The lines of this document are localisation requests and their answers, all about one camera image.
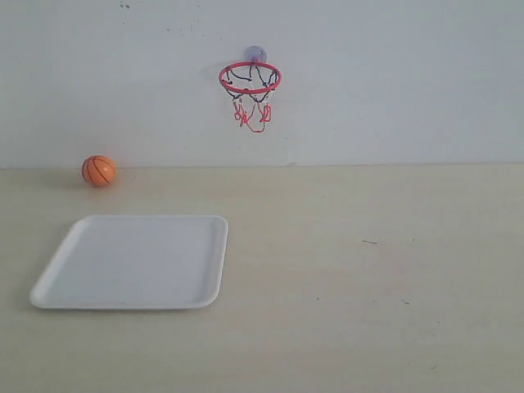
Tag small orange basketball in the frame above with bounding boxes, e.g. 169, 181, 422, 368
81, 156, 116, 187

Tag red mini basketball hoop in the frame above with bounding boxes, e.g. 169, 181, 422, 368
219, 61, 282, 133

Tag clear purple suction cup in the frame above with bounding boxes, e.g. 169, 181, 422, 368
244, 46, 267, 63

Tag white plastic tray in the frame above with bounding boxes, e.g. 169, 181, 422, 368
29, 215, 228, 310

